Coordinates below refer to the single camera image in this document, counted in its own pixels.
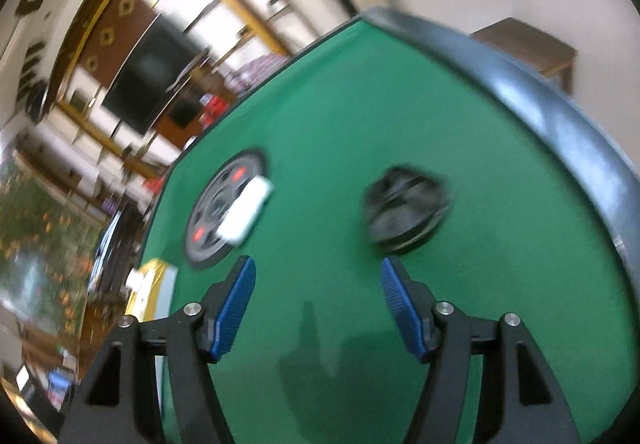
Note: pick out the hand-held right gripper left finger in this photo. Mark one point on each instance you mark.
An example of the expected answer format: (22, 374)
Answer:
(235, 309)

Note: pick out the black television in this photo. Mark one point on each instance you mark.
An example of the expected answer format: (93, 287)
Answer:
(150, 74)

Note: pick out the yellow tray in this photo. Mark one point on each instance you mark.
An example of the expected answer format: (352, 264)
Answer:
(150, 284)

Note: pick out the round tyre print mat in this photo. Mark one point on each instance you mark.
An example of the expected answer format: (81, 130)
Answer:
(210, 219)

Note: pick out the brown wooden stool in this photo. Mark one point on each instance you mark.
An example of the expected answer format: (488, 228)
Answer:
(525, 44)

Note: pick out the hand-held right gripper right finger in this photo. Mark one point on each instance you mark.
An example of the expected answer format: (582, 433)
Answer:
(402, 309)

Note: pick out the white labelled bottle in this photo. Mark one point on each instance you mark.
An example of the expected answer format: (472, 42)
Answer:
(245, 209)

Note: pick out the purple patterned cloth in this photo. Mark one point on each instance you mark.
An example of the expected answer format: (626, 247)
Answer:
(260, 69)

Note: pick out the red bag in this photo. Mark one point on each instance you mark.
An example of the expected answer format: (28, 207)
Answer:
(212, 105)

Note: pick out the dark round tape roll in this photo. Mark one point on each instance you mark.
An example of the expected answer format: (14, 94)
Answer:
(405, 209)

